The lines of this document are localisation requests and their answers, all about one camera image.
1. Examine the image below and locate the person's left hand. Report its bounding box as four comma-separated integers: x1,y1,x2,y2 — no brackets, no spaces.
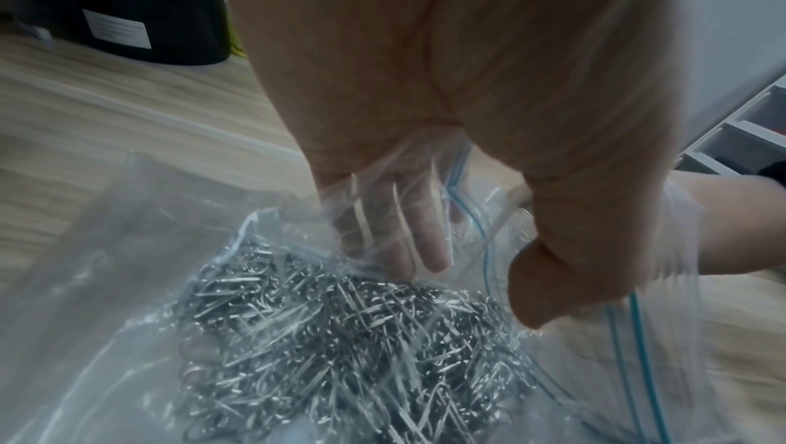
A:
208,0,696,332

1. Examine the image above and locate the person's right hand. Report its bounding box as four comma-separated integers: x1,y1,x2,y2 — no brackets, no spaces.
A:
666,172,786,285

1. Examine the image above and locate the pile of silver paper clips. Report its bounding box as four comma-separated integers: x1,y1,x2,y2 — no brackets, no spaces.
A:
170,238,554,444

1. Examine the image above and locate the clear plastic zip bag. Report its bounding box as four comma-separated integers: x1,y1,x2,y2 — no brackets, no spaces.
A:
0,125,726,444

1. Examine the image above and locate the white drawer organizer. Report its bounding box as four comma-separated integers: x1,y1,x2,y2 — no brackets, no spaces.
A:
674,74,786,176

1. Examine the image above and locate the yellow-green drink bottle white cap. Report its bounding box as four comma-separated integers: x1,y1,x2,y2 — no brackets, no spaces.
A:
226,0,247,60

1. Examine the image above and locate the light wooden table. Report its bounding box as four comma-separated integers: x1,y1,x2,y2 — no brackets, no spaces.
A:
0,29,786,444

